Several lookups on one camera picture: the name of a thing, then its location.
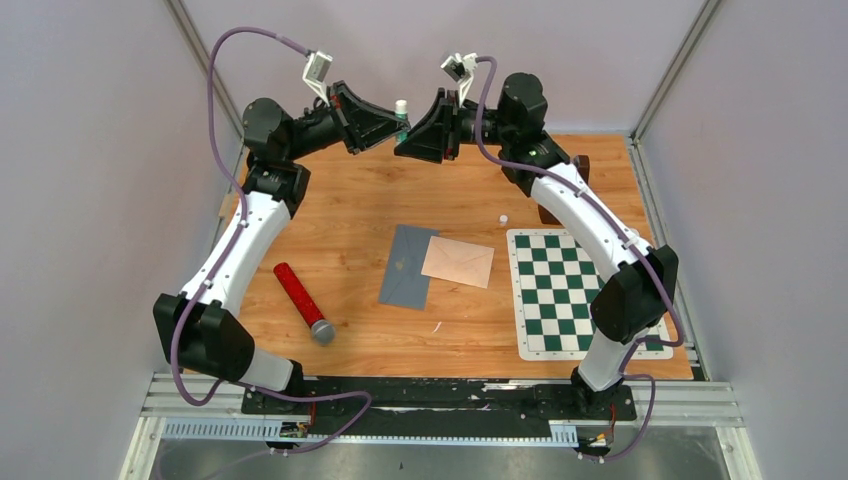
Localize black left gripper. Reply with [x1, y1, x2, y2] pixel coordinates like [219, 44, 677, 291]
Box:
[284, 81, 408, 162]

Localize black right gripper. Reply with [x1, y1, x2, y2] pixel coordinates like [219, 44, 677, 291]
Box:
[395, 87, 516, 162]

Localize green white glue stick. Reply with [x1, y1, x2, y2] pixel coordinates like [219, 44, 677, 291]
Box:
[394, 99, 410, 144]

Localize cream pink envelope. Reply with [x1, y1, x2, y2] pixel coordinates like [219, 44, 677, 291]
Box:
[421, 236, 495, 289]

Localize grey envelope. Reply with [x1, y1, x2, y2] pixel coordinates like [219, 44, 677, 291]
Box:
[378, 224, 439, 310]

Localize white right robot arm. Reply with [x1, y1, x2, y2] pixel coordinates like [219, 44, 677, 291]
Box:
[394, 73, 679, 418]

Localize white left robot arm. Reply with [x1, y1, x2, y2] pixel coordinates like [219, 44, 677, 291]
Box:
[153, 81, 409, 413]

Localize wooden metronome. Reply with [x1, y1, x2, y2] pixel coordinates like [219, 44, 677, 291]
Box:
[537, 154, 592, 227]

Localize green white chessboard mat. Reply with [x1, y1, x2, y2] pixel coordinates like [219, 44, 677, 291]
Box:
[506, 227, 675, 363]

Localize red microphone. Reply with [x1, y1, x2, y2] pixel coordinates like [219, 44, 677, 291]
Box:
[273, 262, 336, 346]

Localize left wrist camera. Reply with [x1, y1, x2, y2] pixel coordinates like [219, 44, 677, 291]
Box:
[302, 50, 333, 104]

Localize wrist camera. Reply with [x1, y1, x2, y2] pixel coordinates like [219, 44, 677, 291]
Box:
[440, 52, 478, 105]
[302, 50, 333, 104]

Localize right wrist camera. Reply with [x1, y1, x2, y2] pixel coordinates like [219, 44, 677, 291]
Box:
[440, 52, 478, 105]

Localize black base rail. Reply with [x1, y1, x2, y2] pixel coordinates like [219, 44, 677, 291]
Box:
[241, 376, 637, 438]

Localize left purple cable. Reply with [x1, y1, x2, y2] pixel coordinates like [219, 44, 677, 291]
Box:
[168, 26, 374, 458]

